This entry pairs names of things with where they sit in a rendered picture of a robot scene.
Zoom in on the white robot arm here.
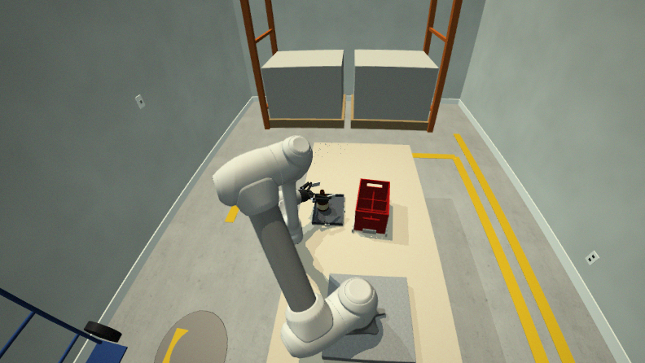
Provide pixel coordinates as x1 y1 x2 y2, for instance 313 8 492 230
213 135 385 358

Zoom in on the red crate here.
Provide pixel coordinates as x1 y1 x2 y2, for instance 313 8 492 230
354 178 390 234

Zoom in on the brown glass bottle with cream label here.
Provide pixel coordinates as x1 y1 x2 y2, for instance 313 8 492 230
317 190 329 212

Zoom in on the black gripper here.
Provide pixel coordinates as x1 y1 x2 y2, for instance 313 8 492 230
299 181 336 203

